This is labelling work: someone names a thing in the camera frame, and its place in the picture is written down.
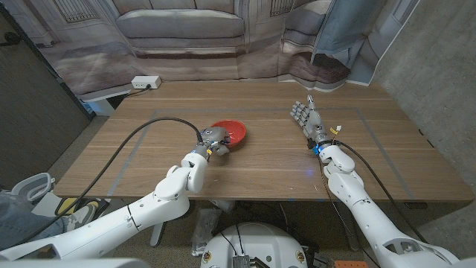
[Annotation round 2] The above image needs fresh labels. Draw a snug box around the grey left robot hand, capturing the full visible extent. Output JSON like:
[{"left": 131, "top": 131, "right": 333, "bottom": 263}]
[{"left": 191, "top": 126, "right": 232, "bottom": 160}]

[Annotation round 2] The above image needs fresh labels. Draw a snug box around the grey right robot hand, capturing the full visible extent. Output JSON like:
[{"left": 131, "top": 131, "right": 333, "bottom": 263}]
[{"left": 289, "top": 95, "right": 332, "bottom": 146}]

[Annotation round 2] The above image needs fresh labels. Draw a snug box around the red speckled bowl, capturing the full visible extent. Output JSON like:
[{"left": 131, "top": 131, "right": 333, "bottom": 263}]
[{"left": 210, "top": 118, "right": 248, "bottom": 149}]

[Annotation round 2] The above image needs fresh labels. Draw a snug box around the grey tape outline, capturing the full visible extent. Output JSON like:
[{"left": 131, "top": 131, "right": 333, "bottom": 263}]
[{"left": 106, "top": 107, "right": 416, "bottom": 200}]

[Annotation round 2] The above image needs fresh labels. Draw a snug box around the printed sofa room backdrop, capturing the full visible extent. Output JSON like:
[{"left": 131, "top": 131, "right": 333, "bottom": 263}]
[{"left": 0, "top": 0, "right": 421, "bottom": 101}]

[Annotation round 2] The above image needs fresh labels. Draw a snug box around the white power strip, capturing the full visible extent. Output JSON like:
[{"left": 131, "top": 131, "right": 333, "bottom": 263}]
[{"left": 131, "top": 75, "right": 162, "bottom": 90}]

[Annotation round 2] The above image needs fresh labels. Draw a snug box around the clear plastic bag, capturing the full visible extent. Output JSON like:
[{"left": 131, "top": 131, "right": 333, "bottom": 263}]
[{"left": 191, "top": 207, "right": 222, "bottom": 257}]

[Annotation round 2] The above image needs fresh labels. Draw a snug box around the grey table leg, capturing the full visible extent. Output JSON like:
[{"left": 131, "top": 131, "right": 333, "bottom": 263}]
[
  {"left": 336, "top": 202, "right": 361, "bottom": 252},
  {"left": 149, "top": 221, "right": 167, "bottom": 248}
]

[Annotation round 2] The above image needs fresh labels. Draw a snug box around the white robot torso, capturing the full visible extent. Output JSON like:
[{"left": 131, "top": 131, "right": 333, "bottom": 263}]
[{"left": 199, "top": 222, "right": 309, "bottom": 268}]

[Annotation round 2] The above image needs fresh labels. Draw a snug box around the white low shelf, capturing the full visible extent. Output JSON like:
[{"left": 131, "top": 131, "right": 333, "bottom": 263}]
[{"left": 80, "top": 89, "right": 131, "bottom": 117}]

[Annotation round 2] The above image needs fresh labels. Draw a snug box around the orange box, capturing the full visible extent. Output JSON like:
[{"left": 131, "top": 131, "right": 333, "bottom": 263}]
[{"left": 334, "top": 260, "right": 369, "bottom": 268}]

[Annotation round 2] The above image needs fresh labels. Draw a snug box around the grey shoe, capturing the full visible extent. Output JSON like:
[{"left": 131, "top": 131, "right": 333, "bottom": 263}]
[{"left": 65, "top": 203, "right": 99, "bottom": 232}]

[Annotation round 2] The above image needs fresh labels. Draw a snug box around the yellow black foot pedal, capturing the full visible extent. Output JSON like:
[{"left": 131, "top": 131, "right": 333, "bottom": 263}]
[{"left": 54, "top": 197, "right": 111, "bottom": 217}]

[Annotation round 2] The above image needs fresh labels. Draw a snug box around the dark grey partition panel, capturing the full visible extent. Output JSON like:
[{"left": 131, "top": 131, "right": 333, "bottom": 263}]
[{"left": 0, "top": 3, "right": 96, "bottom": 191}]

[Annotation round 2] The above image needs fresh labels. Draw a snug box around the white loop-shaped plastic object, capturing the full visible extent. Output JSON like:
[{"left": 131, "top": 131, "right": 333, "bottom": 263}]
[{"left": 10, "top": 172, "right": 56, "bottom": 204}]

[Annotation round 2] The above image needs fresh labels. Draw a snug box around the person's leg in jeans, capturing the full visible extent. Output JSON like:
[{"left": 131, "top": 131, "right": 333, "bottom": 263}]
[{"left": 0, "top": 200, "right": 68, "bottom": 250}]

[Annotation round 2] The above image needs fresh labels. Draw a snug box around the black knob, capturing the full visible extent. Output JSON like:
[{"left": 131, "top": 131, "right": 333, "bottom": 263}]
[{"left": 0, "top": 32, "right": 22, "bottom": 48}]

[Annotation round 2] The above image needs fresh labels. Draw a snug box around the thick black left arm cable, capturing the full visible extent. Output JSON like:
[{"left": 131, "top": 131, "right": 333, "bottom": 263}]
[{"left": 14, "top": 116, "right": 205, "bottom": 246}]

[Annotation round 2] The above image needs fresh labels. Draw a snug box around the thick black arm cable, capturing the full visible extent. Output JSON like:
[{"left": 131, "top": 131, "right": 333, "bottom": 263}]
[
  {"left": 14, "top": 116, "right": 205, "bottom": 246},
  {"left": 334, "top": 140, "right": 428, "bottom": 243}
]

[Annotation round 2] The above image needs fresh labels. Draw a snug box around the black power strip cable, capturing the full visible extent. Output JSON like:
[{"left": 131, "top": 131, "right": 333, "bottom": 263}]
[{"left": 124, "top": 84, "right": 152, "bottom": 98}]

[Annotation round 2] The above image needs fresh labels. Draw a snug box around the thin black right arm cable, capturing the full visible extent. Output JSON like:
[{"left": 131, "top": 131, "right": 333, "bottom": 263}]
[{"left": 318, "top": 156, "right": 380, "bottom": 267}]

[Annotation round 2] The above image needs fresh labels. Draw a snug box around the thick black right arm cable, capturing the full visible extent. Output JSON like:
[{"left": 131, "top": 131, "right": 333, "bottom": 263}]
[{"left": 334, "top": 140, "right": 428, "bottom": 243}]

